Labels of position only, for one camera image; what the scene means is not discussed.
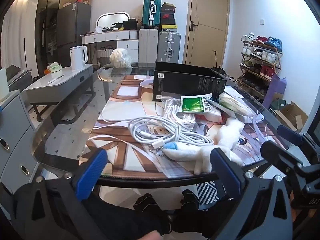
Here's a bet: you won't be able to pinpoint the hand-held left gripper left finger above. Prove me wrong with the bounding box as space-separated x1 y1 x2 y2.
12 147 110 240

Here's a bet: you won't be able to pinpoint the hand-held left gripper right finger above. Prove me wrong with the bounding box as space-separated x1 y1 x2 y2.
209 147 294 240

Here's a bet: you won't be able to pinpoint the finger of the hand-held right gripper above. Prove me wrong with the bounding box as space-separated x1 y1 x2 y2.
260 141 312 178
277 124 313 147

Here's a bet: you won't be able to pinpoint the white plush toy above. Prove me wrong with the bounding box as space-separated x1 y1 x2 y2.
162 117 247 175

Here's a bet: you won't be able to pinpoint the clear packet of white pads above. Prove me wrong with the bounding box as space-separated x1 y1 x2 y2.
209 92 263 123

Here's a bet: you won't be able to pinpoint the white charging cable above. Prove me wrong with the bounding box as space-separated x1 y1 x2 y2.
127 116 214 153

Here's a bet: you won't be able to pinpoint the green white snack packet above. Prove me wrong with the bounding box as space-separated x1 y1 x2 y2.
180 94 213 114

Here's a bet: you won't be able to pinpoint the bagged white cable bundle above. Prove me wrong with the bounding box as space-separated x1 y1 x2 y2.
162 96 208 132

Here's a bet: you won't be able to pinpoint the black cardboard box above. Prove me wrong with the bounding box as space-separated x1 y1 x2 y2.
152 62 227 103

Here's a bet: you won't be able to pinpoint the open cardboard box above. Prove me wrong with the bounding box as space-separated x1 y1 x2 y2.
274 101 309 133

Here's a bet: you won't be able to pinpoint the black white striped rug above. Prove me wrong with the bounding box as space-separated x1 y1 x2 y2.
196 181 220 202

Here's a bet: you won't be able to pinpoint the dark green box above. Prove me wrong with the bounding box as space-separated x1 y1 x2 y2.
271 99 288 112

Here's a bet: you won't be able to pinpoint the printed desk mat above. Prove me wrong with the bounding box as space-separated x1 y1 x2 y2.
80 74 293 180

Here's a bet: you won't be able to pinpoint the purple paper bag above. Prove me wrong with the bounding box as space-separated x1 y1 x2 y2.
262 73 287 110

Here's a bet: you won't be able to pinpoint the black shoe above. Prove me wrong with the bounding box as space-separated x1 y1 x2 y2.
174 189 200 232
134 193 172 234

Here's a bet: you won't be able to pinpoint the wooden shoe rack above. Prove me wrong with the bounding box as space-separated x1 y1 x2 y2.
237 34 284 100

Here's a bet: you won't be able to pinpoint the rows of shoes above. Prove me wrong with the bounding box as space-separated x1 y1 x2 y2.
239 32 283 97

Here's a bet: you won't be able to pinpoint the grey drawer cabinet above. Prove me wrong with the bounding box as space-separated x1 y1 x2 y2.
0 90 38 188

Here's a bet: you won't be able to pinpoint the grey side table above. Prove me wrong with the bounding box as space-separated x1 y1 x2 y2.
25 64 97 120

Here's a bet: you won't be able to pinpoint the green tissue pack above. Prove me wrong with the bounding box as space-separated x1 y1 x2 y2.
47 62 62 73

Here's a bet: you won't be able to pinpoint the white electric kettle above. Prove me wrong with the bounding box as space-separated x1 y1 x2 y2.
70 45 88 70

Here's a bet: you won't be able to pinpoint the woven basket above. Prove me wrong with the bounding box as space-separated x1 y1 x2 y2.
96 46 114 67

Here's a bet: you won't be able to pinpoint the white stuffed plastic bag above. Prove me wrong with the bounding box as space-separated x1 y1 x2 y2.
109 48 132 68

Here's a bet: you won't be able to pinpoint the silver suitcase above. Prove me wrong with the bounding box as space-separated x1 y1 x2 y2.
157 31 181 64

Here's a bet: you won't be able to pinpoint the white vanity desk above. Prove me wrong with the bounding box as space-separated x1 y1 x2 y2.
80 30 139 63

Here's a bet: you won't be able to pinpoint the white suitcase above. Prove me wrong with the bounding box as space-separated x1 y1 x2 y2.
138 28 159 63

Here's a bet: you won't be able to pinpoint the beige wooden door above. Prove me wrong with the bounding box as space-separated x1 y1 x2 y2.
182 0 230 68

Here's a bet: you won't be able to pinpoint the grey fridge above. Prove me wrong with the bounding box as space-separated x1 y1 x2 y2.
56 1 92 68

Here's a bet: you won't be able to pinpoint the black bag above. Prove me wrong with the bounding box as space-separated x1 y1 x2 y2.
122 19 138 30

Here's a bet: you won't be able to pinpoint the white framed mirror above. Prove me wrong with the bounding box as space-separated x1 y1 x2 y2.
96 11 130 29

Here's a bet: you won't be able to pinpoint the black yellow shoe box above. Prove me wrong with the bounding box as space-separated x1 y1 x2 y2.
159 19 177 32

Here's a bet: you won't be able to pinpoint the dark glass cabinet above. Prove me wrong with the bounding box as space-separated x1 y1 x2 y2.
35 0 65 78

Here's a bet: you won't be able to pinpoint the teal suitcase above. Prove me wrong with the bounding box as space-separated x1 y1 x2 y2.
142 0 162 29

